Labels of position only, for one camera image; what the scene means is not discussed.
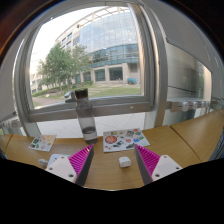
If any dark grey window handle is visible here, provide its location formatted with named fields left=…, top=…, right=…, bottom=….
left=63, top=89, right=78, bottom=104

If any clear grey water bottle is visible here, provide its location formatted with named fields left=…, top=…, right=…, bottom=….
left=74, top=87, right=99, bottom=145

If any sticker sheet with red circle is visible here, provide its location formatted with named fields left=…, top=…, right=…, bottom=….
left=102, top=128, right=151, bottom=154

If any grey rail with white knobs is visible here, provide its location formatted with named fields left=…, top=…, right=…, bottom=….
left=166, top=99, right=214, bottom=113
left=0, top=118, right=24, bottom=131

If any sticker sheet with food pictures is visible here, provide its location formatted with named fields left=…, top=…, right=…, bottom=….
left=28, top=134, right=57, bottom=153

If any glass office building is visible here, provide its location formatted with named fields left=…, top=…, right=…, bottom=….
left=54, top=6, right=141, bottom=84

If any green tree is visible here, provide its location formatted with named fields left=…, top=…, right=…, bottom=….
left=36, top=42, right=91, bottom=93

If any white roller blind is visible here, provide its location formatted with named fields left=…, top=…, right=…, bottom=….
left=159, top=6, right=224, bottom=73
left=0, top=39, right=26, bottom=121

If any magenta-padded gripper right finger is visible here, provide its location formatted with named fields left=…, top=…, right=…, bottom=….
left=134, top=144, right=184, bottom=185

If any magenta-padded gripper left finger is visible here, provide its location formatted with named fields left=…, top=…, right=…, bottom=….
left=44, top=144, right=95, bottom=187

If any small white charger block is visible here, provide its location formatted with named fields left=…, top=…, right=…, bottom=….
left=118, top=155, right=133, bottom=169

